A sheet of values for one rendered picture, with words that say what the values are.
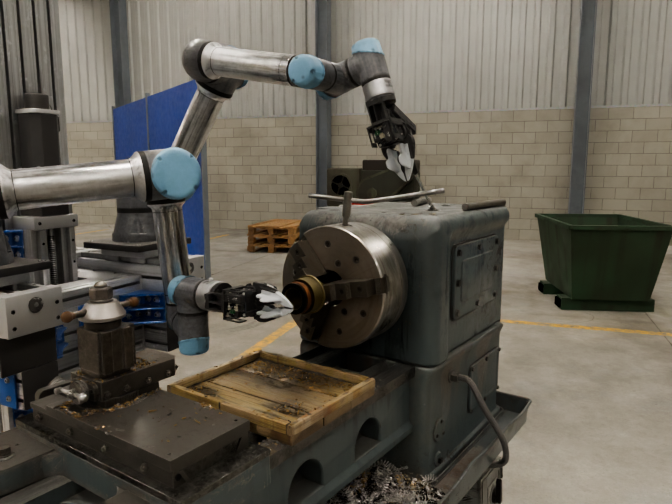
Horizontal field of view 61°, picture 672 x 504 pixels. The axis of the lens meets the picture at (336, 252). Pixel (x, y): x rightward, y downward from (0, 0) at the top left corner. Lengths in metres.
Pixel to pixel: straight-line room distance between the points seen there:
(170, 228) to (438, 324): 0.73
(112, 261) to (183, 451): 1.02
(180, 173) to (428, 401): 0.85
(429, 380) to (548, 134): 9.91
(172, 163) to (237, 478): 0.71
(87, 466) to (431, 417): 0.89
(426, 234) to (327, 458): 0.59
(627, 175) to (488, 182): 2.38
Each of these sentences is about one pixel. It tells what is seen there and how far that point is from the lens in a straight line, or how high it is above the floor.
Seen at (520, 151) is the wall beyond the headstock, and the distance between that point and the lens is 11.26.
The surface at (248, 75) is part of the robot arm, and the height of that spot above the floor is 1.61.
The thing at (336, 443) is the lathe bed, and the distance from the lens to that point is 1.31.
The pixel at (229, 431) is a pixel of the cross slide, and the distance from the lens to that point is 0.96.
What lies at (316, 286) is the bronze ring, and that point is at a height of 1.11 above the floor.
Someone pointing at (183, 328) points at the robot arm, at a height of 0.99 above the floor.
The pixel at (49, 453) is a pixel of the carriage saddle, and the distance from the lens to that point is 1.13.
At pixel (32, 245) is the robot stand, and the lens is 1.68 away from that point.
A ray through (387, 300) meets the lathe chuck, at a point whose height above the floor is 1.07.
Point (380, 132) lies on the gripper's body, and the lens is 1.44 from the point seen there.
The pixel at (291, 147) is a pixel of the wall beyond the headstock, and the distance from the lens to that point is 12.20.
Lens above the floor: 1.38
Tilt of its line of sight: 9 degrees down
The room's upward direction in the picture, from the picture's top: straight up
